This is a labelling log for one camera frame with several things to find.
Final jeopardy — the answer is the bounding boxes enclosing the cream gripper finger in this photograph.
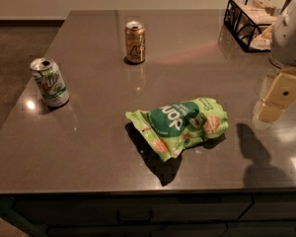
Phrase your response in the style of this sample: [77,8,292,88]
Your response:
[256,68,296,122]

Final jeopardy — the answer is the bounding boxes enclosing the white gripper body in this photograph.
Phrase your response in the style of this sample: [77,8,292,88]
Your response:
[270,0,296,67]

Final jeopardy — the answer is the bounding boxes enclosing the green rice chip bag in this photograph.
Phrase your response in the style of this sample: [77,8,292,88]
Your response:
[125,98,229,162]

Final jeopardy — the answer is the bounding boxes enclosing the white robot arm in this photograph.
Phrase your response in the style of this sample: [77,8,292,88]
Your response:
[254,0,296,123]

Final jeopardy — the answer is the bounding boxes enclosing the orange soda can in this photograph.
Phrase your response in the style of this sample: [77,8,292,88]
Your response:
[124,21,145,63]

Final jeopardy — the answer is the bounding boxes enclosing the white green 7up can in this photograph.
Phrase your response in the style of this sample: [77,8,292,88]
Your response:
[30,57,69,108]

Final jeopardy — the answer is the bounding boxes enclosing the napkins in basket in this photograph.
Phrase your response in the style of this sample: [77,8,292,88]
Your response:
[240,0,277,50]

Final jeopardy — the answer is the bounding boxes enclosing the dark cabinet drawer front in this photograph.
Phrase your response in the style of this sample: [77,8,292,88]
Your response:
[15,196,252,226]

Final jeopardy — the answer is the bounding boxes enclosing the black wire basket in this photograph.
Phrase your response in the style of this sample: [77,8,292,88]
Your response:
[224,0,269,52]

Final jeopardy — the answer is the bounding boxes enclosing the dark drawer handle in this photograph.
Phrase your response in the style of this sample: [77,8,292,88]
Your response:
[116,210,154,225]

